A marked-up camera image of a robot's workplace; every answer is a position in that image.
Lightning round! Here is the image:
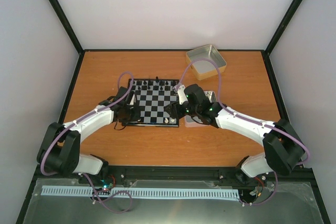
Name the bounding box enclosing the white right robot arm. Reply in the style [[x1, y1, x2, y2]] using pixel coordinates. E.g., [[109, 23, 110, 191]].
[[164, 83, 310, 183]]

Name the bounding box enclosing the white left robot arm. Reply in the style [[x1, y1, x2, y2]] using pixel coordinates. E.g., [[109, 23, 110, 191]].
[[37, 87, 140, 184]]

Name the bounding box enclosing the silver embossed tin tray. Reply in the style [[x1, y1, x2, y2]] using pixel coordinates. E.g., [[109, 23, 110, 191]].
[[184, 90, 217, 127]]

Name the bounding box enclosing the black and silver chessboard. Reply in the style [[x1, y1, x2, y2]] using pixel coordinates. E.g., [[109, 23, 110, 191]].
[[127, 78, 179, 127]]

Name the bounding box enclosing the gold square tin box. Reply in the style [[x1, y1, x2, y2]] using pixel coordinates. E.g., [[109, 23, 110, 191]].
[[186, 44, 227, 80]]

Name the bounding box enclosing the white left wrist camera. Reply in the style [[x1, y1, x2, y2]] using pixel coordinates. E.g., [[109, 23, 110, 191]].
[[126, 91, 137, 105]]

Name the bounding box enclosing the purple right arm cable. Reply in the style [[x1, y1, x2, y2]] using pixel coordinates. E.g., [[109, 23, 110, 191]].
[[178, 59, 311, 208]]

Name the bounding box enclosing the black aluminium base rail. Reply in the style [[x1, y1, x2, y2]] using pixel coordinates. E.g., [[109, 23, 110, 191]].
[[36, 165, 314, 183]]

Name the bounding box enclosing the light blue slotted cable duct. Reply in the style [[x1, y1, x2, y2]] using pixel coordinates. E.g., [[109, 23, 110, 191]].
[[40, 186, 239, 201]]

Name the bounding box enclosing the black frame post left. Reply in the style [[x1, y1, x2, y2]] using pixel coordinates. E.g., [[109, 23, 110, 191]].
[[33, 0, 85, 54]]

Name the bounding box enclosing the black frame post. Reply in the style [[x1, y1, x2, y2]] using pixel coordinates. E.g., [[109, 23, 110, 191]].
[[265, 0, 303, 56], [33, 0, 85, 54]]

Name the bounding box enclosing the black frame post right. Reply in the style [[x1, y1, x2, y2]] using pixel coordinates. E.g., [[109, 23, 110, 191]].
[[265, 0, 303, 56]]

